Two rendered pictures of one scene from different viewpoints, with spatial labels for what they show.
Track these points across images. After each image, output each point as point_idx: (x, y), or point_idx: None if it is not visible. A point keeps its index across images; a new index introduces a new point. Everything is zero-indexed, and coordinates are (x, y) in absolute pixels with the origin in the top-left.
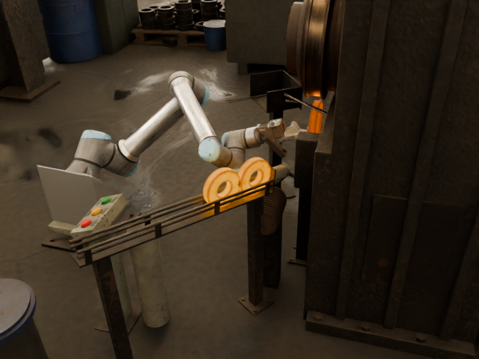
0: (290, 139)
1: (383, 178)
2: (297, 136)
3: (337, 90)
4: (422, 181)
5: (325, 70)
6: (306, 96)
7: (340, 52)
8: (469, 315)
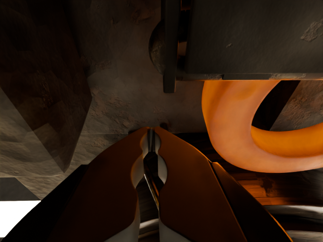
0: (51, 196)
1: None
2: (4, 176)
3: (17, 178)
4: None
5: None
6: (151, 215)
7: (40, 199)
8: None
